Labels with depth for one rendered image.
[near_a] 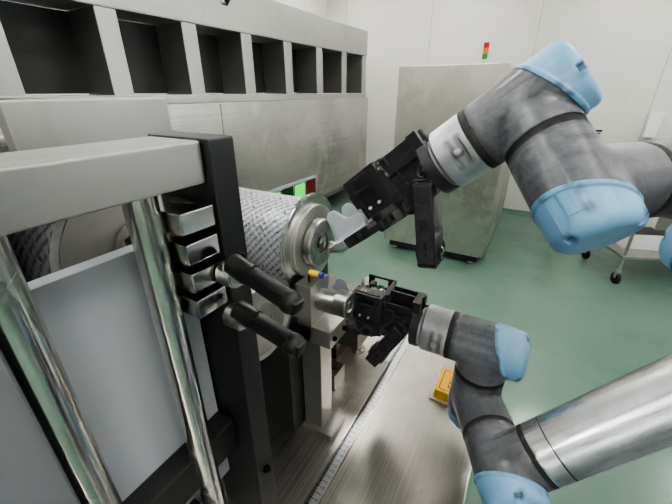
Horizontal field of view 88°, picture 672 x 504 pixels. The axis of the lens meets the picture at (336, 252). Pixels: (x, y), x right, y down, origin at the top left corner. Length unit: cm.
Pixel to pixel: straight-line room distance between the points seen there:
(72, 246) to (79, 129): 9
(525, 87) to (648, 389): 35
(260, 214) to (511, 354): 41
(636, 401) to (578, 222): 24
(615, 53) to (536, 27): 82
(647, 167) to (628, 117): 458
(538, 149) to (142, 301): 33
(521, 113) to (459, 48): 468
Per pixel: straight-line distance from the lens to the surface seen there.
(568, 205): 35
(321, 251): 54
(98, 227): 33
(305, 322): 54
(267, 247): 52
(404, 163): 44
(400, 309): 57
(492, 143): 40
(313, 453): 68
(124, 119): 29
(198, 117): 79
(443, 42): 511
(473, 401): 60
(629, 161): 39
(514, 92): 40
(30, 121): 27
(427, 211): 44
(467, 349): 56
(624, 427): 52
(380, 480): 66
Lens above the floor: 146
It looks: 25 degrees down
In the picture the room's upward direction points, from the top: straight up
